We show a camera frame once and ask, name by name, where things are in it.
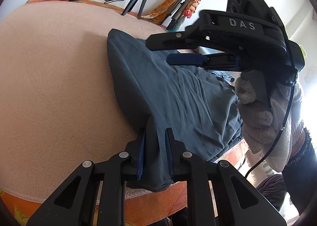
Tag dark grey pants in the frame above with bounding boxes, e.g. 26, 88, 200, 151
107, 29, 242, 192

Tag right forearm dark sleeve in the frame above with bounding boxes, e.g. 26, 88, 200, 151
282, 128, 316, 214

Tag right hand grey glove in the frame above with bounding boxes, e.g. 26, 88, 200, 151
235, 70, 304, 172

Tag folded blue jeans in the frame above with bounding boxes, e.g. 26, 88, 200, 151
207, 70, 235, 84

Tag green striped white pillow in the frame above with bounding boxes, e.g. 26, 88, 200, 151
245, 150, 277, 186

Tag orange floral bed cover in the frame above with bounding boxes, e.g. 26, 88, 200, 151
0, 138, 251, 226

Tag peach fleece blanket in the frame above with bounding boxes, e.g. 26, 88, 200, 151
1, 2, 163, 203

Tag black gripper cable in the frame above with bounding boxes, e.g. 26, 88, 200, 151
244, 42, 298, 179

